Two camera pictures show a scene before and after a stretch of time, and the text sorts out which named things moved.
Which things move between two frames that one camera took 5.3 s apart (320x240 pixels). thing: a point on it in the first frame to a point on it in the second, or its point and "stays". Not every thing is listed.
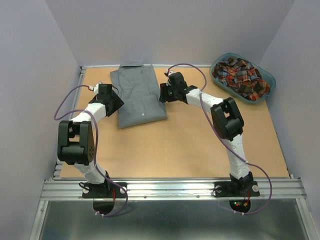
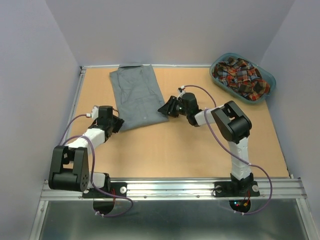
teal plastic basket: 242,78 stays
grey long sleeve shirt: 138,89 stays
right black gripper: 163,97 to 169,107
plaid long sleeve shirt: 241,76 stays
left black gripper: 118,103 to 119,122
